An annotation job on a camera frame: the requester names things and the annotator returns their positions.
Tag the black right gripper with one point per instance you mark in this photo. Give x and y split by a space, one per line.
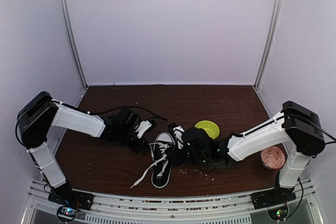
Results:
176 161

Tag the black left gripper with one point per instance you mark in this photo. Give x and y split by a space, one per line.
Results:
142 145

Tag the white shoelace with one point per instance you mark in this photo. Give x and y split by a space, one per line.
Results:
162 147

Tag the black white canvas sneaker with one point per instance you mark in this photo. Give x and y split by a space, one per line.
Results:
162 164

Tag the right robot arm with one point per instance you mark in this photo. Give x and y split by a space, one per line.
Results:
294 123

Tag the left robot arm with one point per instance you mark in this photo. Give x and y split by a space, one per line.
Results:
42 115

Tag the lime green bowl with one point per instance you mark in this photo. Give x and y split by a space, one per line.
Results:
210 127

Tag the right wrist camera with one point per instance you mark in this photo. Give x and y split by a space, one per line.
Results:
176 132

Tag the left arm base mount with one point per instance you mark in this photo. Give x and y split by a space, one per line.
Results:
70 208

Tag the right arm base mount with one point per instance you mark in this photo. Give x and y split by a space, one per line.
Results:
275 201

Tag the front aluminium rail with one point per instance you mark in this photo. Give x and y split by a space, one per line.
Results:
228 208

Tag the left aluminium frame post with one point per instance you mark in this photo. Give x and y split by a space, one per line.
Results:
72 43

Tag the aluminium frame post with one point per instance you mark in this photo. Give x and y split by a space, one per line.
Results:
72 43
274 22

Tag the right aluminium frame post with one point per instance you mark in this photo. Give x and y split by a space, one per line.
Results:
274 22

